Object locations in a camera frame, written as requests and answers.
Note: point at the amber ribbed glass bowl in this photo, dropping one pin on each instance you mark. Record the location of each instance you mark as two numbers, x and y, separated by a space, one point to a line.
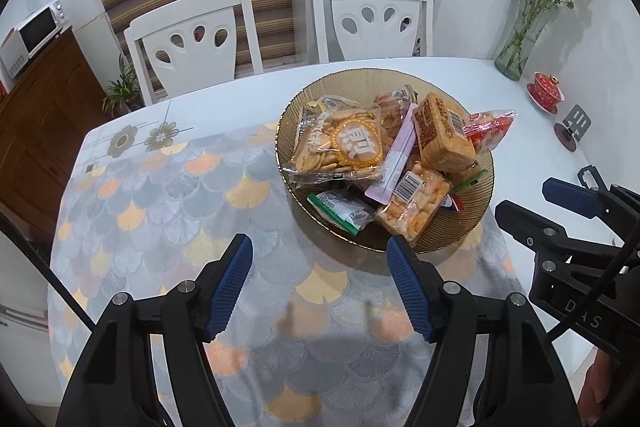
450 232

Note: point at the brown biscuit packet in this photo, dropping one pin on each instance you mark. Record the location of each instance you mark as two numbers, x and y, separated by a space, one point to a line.
440 132

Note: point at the green white packet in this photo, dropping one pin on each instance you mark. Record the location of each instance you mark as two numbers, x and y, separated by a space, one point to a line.
345 212

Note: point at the red lidded teacup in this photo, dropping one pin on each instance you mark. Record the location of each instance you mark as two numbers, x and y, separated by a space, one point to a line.
545 92

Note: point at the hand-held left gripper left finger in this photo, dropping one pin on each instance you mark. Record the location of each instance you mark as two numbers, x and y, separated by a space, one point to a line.
227 292

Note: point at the person's right hand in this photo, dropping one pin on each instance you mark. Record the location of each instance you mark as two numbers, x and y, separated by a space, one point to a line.
598 382

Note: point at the pink white slim packet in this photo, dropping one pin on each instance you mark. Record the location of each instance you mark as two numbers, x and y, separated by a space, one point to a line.
395 167

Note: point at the red blue white packet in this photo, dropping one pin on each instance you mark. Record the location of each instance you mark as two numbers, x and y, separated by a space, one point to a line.
455 203

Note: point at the black plastic bracket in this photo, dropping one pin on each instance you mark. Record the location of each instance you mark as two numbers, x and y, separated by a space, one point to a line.
590 169

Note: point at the scallop pattern tablecloth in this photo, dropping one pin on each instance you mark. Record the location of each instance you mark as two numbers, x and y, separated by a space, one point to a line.
200 207

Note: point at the rice crisp packet with barcode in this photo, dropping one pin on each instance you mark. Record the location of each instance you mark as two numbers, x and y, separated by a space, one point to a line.
415 207

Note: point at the red striped sausage packet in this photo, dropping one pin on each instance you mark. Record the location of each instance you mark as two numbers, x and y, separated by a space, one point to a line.
492 132

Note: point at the white microwave oven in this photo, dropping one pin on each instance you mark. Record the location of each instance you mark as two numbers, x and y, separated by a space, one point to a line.
35 29

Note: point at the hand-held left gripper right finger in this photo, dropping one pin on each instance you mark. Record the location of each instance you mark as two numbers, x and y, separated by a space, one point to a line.
410 292

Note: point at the clear glass vase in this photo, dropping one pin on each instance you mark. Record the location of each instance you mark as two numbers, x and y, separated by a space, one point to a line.
517 52

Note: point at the green potted plant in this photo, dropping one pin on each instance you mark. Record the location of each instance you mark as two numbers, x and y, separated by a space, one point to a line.
120 89

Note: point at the brown wooden cabinet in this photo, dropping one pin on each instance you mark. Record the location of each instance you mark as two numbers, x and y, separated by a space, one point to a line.
40 117

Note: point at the grey metal phone stand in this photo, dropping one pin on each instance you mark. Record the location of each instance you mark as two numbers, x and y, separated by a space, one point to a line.
577 122

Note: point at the round cracker packet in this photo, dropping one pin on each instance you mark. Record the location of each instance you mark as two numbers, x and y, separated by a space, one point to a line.
325 152

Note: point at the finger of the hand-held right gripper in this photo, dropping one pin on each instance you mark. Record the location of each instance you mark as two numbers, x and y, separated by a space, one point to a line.
525 224
570 194

